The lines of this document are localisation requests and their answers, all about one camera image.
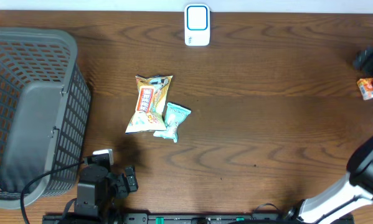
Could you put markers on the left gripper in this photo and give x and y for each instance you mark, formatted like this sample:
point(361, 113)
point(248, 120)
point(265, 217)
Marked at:
point(123, 187)

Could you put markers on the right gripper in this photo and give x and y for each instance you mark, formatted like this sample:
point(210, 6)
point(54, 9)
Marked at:
point(369, 62)

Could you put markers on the orange snack packet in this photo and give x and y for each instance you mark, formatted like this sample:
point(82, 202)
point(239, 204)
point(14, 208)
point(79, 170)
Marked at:
point(365, 86)

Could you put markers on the yellow snack bag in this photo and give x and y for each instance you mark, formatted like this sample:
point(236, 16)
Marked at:
point(152, 94)

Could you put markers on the mint green snack packet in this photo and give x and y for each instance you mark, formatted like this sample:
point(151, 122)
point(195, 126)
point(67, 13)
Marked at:
point(175, 115)

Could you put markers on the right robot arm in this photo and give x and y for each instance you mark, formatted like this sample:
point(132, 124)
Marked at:
point(355, 189)

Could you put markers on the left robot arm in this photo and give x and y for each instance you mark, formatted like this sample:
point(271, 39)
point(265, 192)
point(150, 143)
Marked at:
point(96, 191)

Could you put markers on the white barcode scanner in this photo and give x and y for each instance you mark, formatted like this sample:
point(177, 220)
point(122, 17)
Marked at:
point(197, 25)

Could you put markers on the grey plastic basket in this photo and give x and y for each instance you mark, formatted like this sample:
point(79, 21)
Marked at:
point(44, 107)

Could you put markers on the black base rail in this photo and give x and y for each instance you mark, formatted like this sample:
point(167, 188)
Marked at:
point(143, 218)

